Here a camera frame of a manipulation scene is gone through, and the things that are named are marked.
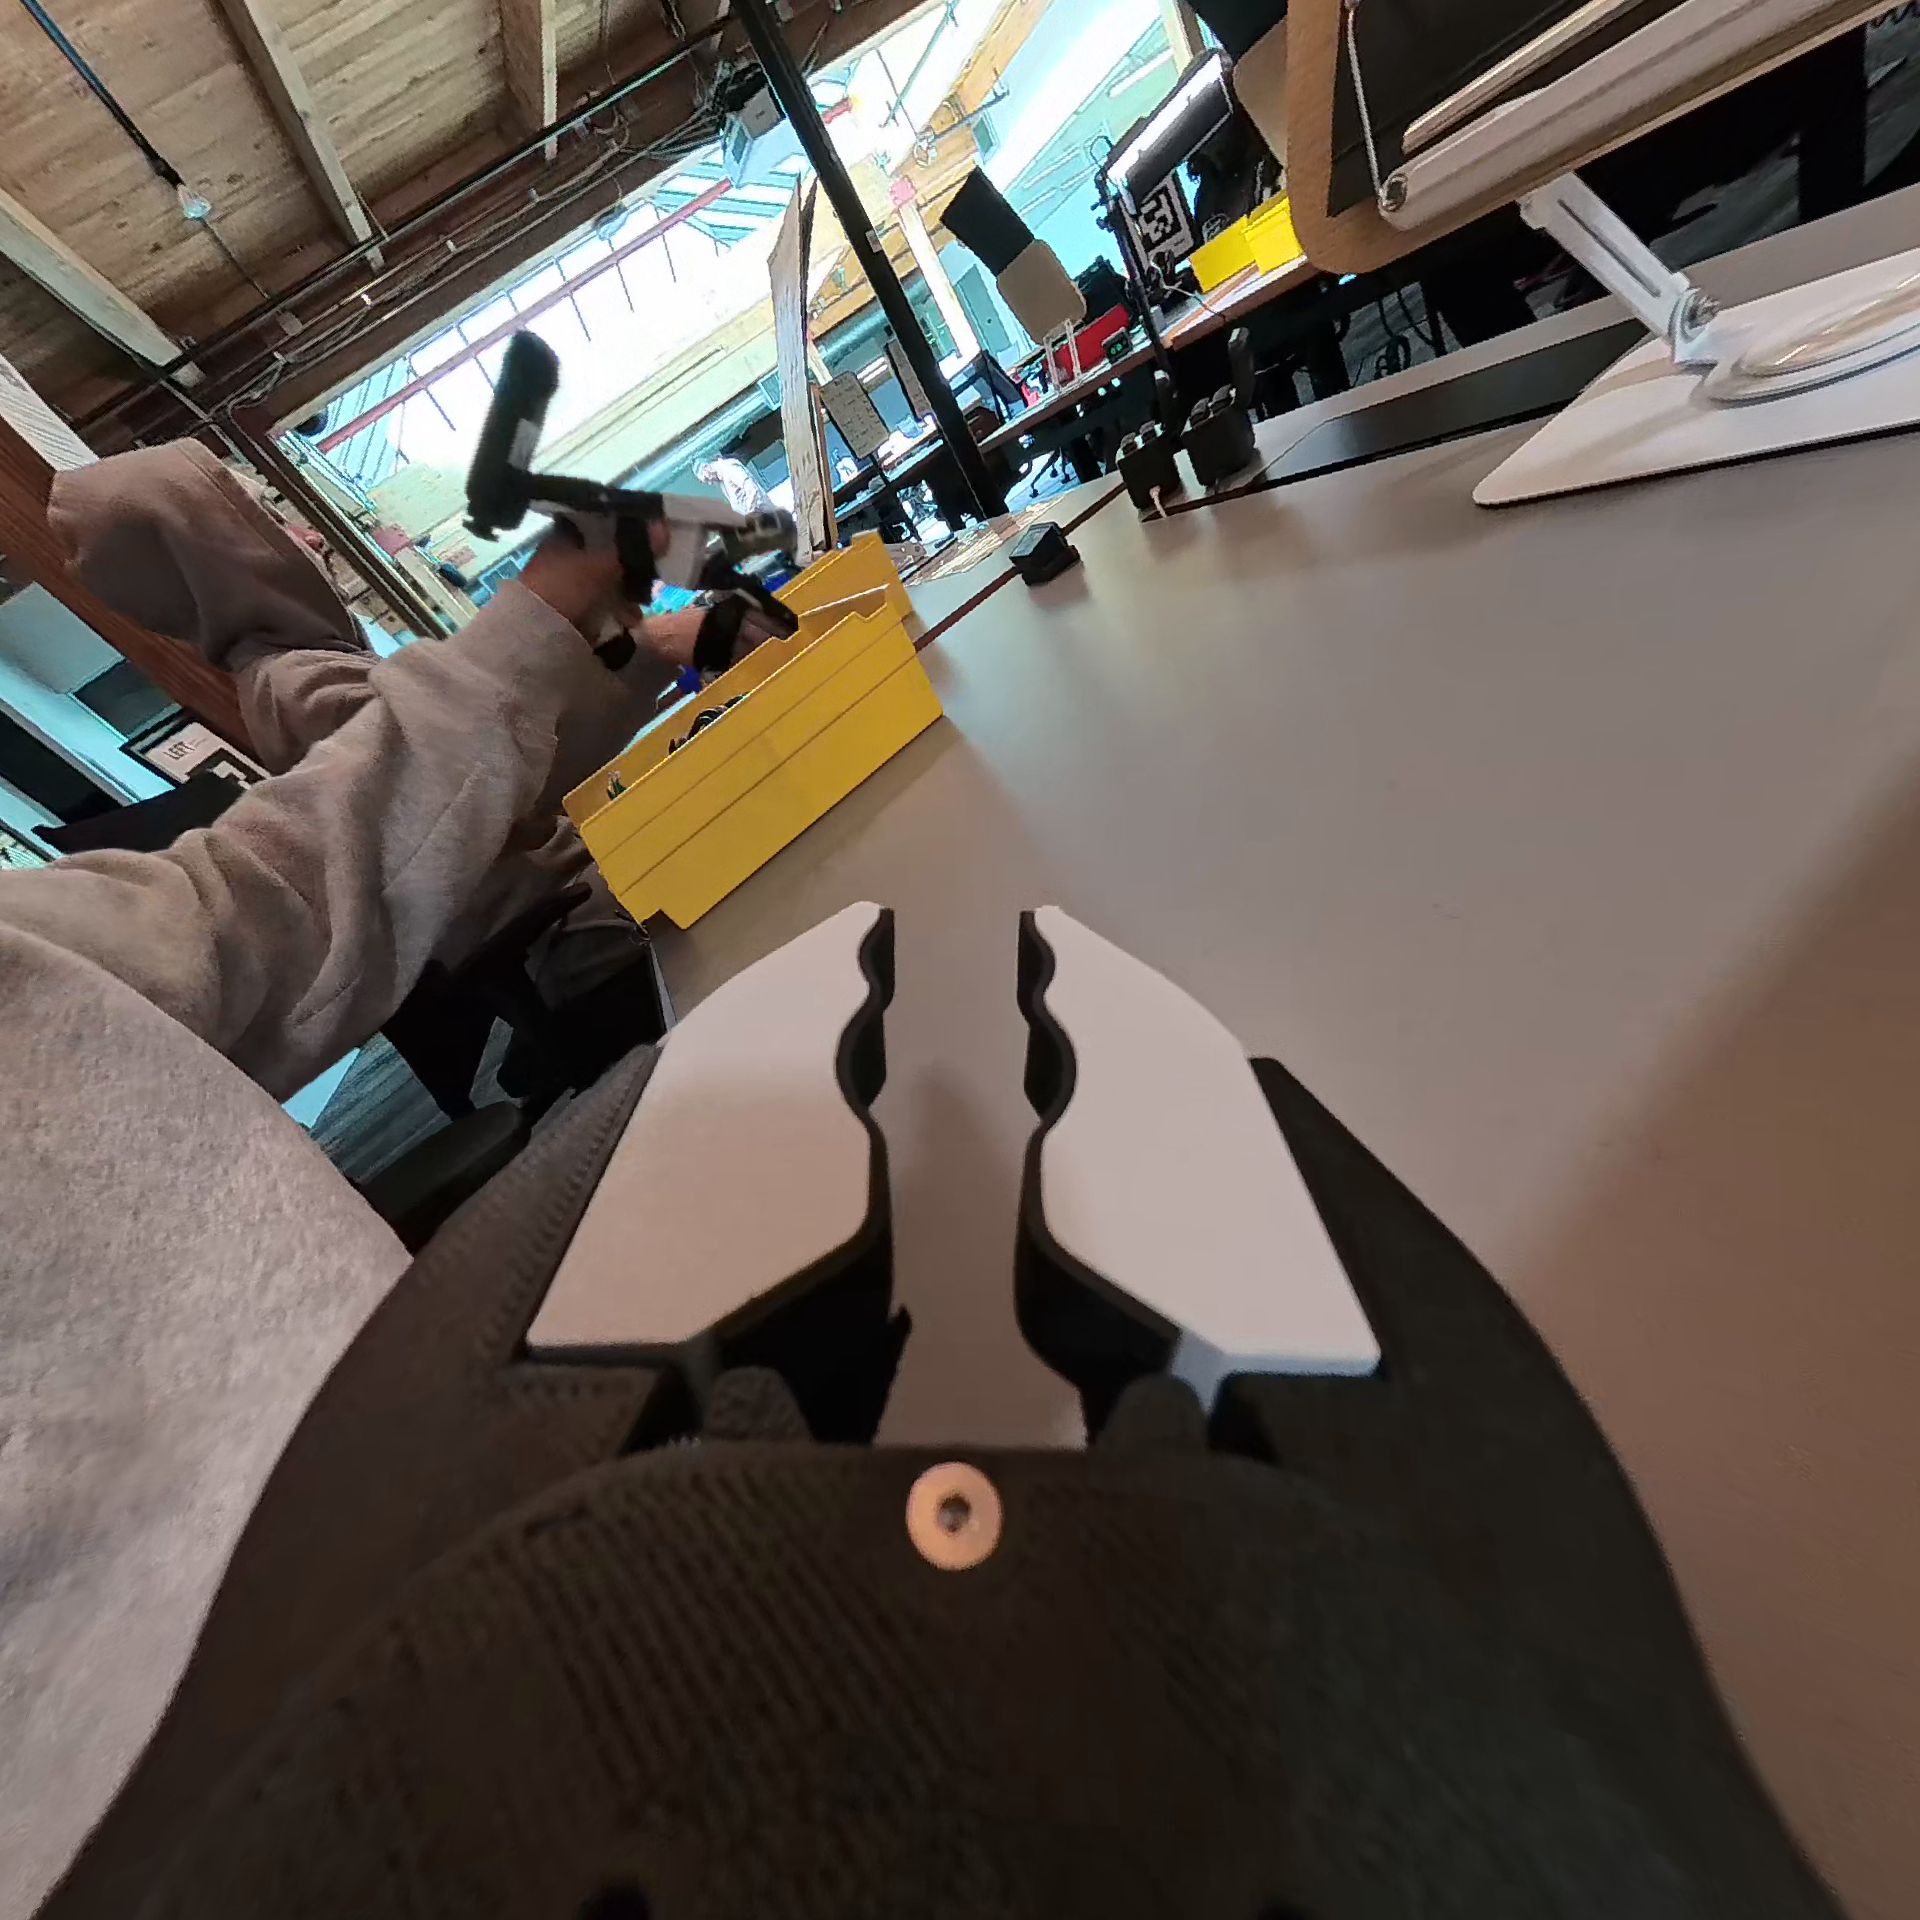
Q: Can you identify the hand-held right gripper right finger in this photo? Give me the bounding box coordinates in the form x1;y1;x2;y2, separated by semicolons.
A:
1018;905;1383;1433

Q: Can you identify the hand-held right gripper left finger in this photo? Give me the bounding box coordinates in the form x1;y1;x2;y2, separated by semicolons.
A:
525;903;909;1441

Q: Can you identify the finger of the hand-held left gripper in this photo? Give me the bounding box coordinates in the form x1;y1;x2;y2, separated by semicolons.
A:
661;498;801;591

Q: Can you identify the yellow plastic bin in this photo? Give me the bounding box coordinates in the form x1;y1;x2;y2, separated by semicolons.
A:
567;609;947;933
780;532;914;624

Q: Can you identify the person's left forearm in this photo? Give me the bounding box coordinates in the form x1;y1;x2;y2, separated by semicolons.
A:
0;584;601;1104

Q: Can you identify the grey desk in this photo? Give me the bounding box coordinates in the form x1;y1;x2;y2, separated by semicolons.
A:
644;224;1920;1920

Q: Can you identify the beige and black desk screen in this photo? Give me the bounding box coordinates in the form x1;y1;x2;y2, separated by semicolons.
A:
940;165;1091;345

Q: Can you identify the black desk mat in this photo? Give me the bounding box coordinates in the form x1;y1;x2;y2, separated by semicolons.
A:
1171;306;1652;520

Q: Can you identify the person's left hand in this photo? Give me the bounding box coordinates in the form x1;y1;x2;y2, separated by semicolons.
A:
529;525;650;673

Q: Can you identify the leaning wooden board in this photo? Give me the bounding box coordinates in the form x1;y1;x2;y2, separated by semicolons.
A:
767;180;841;561

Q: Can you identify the black office chair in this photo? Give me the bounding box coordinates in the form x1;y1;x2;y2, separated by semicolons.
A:
359;884;669;1249

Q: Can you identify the black steel pole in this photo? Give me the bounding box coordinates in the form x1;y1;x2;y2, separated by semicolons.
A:
731;0;1004;520

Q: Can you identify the fiducial marker poster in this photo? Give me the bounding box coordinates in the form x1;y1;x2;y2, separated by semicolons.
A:
129;721;273;788

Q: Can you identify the white paper sign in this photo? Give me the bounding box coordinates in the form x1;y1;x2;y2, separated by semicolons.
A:
0;357;96;471

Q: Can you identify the person's grey hoodie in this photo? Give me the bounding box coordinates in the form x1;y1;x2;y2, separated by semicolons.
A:
0;914;413;1920

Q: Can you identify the small yellow bin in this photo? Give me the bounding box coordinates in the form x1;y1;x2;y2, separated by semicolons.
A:
1192;194;1306;296

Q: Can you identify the wood-framed black screen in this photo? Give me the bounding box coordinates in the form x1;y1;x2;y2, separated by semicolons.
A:
1287;0;1920;279

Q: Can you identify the white screen stand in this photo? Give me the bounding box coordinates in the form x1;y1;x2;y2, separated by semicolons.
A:
1473;167;1920;509

